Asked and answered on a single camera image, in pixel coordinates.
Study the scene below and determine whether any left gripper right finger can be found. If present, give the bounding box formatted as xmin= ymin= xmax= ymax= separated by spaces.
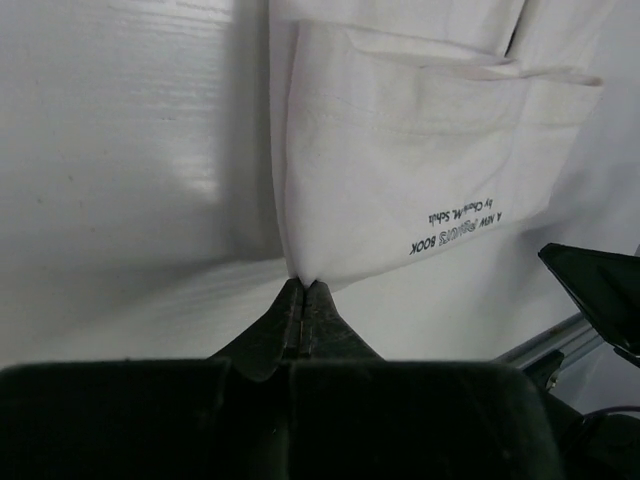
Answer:
xmin=298 ymin=281 xmax=382 ymax=360

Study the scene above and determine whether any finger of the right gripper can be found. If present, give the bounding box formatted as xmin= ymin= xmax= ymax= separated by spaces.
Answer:
xmin=538 ymin=243 xmax=640 ymax=365

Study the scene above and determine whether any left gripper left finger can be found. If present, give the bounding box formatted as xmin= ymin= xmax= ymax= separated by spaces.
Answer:
xmin=211 ymin=279 xmax=305 ymax=382

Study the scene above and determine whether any cream and green t-shirt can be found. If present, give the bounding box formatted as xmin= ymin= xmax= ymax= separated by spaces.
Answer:
xmin=269 ymin=1 xmax=615 ymax=285

